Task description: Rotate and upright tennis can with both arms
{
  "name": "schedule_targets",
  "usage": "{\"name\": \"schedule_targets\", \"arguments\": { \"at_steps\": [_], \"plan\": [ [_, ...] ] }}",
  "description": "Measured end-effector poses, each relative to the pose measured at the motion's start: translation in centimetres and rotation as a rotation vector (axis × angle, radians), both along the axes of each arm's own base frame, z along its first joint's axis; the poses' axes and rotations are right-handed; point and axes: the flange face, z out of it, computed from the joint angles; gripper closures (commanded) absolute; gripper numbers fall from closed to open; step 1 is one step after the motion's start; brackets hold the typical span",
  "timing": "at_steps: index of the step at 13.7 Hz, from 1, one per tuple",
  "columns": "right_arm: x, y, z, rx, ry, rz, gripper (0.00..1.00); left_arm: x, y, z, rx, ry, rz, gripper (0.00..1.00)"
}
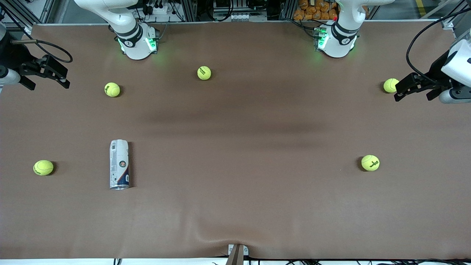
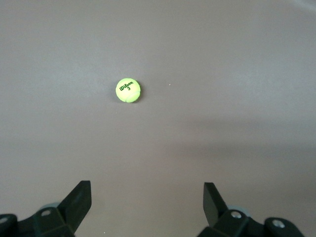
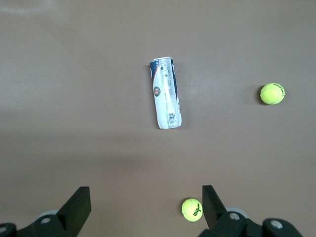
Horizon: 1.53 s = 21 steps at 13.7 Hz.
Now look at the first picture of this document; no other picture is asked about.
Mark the white blue tennis ball can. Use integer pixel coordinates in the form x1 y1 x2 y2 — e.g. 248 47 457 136
109 139 130 190

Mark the grey base connector box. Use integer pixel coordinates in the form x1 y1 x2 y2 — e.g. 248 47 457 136
314 26 328 51
146 31 160 52

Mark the bag of orange items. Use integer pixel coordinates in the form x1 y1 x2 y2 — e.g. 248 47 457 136
293 0 339 21

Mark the white power strip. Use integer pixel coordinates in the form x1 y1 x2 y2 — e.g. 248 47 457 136
145 4 173 16

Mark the brown table mat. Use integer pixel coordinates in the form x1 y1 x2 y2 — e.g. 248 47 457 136
0 20 471 260

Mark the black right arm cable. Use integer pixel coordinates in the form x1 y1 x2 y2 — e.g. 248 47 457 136
11 39 73 63

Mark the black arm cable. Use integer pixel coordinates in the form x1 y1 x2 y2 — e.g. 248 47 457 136
11 39 73 63
406 8 471 87

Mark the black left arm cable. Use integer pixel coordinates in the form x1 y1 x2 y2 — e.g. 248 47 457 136
406 8 471 87

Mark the aluminium frame profile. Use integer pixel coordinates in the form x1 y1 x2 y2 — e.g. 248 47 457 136
0 0 56 25
440 0 471 37

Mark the metal table edge bracket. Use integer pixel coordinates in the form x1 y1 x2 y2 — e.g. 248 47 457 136
228 244 249 256

